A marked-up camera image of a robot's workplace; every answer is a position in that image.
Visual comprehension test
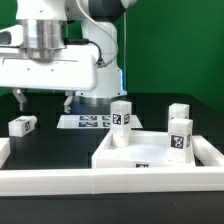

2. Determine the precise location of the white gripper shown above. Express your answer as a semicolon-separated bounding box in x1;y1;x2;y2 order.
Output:
0;25;99;114

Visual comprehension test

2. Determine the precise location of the white square tabletop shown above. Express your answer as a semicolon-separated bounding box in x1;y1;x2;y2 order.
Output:
92;130;196;168

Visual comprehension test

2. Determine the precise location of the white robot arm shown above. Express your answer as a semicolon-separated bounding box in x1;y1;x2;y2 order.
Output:
0;0;137;112

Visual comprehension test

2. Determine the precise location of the white U-shaped obstacle fence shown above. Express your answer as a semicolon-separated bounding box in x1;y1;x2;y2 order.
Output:
0;136;224;196

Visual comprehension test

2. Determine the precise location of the white marker base plate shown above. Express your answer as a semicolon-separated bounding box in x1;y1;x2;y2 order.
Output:
56;114;144;130

